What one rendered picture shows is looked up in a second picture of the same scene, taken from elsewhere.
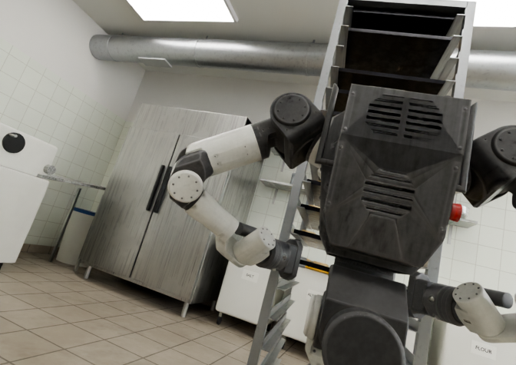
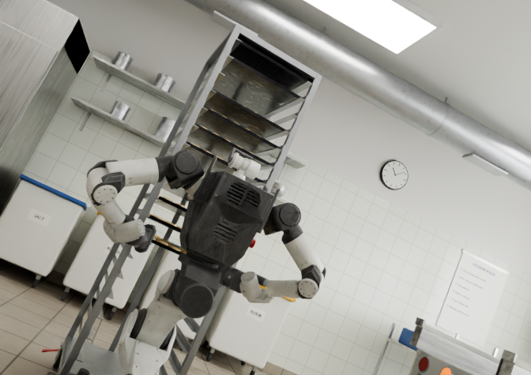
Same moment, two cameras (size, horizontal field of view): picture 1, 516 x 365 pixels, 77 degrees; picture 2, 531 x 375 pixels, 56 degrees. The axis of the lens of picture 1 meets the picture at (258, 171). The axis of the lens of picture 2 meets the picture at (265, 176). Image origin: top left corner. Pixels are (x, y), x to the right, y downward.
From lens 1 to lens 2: 116 cm
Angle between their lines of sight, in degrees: 31
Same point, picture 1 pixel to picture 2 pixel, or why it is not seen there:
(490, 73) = (342, 73)
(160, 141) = not seen: outside the picture
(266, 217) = (66, 144)
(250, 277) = (39, 219)
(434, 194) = (245, 235)
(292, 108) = (186, 163)
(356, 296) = (198, 275)
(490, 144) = (279, 211)
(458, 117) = (266, 203)
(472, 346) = (248, 310)
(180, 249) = not seen: outside the picture
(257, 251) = (133, 236)
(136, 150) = not seen: outside the picture
